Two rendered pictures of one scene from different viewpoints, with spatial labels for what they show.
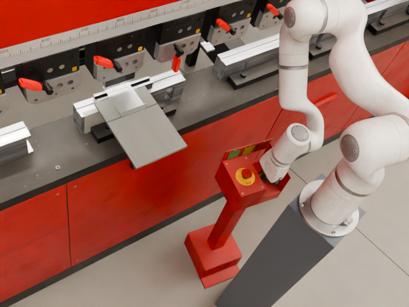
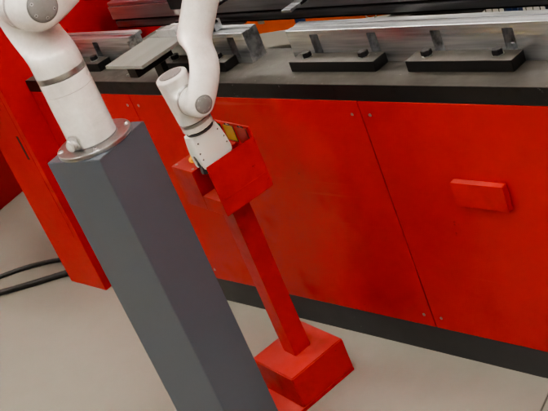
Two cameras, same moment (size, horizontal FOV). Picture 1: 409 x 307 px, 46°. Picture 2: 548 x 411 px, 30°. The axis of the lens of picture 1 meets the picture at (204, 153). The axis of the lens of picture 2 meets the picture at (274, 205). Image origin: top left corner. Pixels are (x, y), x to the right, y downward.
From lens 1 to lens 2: 3.15 m
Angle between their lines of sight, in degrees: 76
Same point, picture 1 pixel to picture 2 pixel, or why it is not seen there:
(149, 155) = (121, 62)
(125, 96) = not seen: hidden behind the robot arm
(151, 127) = (153, 48)
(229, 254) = (287, 367)
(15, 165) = not seen: hidden behind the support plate
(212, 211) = (382, 349)
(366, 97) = not seen: outside the picture
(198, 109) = (243, 74)
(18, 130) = (131, 33)
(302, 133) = (170, 74)
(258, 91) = (304, 79)
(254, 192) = (182, 169)
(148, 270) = (257, 343)
